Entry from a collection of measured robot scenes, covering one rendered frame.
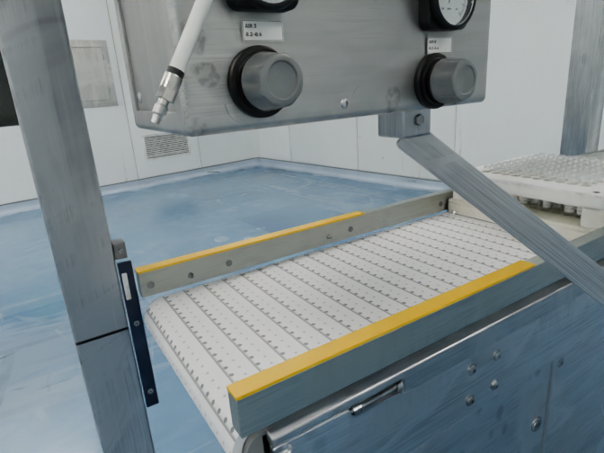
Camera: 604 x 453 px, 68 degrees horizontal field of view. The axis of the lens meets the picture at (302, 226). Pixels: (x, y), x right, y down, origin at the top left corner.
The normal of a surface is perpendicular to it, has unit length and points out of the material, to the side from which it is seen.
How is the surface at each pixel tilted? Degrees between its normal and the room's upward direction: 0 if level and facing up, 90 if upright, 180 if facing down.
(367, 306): 0
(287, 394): 90
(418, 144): 87
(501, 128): 90
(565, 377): 90
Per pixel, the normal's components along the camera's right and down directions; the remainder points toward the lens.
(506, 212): -0.02, 0.25
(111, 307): 0.54, 0.22
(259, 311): -0.07, -0.95
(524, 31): -0.76, 0.25
